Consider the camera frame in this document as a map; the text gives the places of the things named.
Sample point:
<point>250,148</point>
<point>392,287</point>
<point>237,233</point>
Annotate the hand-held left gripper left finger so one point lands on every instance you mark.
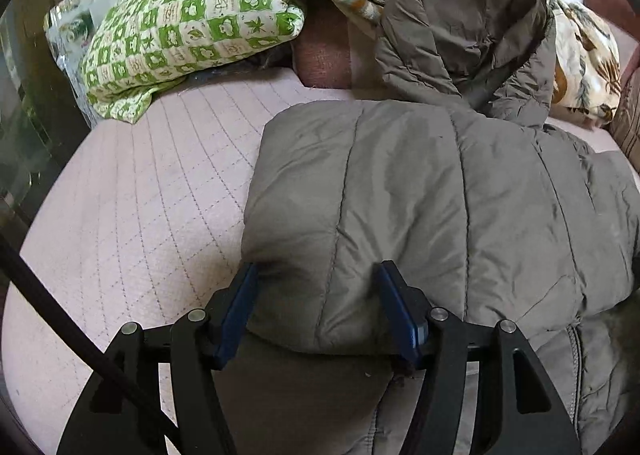
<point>237,315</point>

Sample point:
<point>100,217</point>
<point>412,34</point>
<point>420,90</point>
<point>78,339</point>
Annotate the dark wooden glass cabinet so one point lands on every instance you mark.
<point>30,110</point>

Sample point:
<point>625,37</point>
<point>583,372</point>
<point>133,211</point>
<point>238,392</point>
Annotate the clear plastic wrap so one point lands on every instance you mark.
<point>65,30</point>

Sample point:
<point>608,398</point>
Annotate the pink bolster pillow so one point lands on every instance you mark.
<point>320,55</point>

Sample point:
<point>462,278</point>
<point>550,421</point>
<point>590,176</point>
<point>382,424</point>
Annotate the grey-brown puffer jacket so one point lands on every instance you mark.
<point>425,195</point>

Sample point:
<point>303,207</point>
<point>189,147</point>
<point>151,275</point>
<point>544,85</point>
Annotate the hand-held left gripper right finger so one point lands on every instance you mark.
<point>400,315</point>

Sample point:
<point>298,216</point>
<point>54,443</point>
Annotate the green checked pillow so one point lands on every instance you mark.
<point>200,20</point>

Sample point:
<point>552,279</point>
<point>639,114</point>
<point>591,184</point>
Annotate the pink quilted bed sheet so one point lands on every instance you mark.
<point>150,185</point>

